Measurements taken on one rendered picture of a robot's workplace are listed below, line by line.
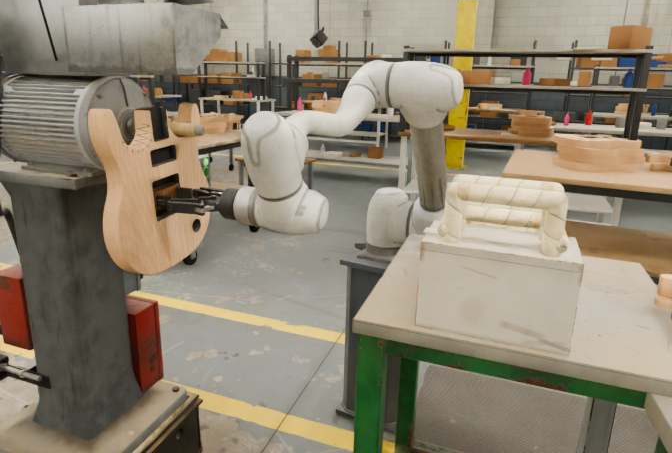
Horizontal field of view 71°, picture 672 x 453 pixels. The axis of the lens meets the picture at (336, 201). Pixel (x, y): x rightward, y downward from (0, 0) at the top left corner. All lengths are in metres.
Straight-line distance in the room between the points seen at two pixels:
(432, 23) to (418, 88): 10.89
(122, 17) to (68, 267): 0.72
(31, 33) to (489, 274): 1.24
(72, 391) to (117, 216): 0.76
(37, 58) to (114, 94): 0.22
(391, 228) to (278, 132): 0.97
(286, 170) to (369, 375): 0.45
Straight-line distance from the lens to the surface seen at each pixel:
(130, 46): 1.17
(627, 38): 4.56
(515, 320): 0.92
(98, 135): 1.11
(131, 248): 1.17
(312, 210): 1.01
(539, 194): 0.86
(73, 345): 1.65
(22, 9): 1.52
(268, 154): 0.92
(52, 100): 1.44
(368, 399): 1.06
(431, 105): 1.38
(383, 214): 1.81
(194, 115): 1.33
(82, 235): 1.54
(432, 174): 1.58
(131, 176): 1.15
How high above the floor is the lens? 1.39
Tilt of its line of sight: 15 degrees down
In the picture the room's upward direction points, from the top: 1 degrees clockwise
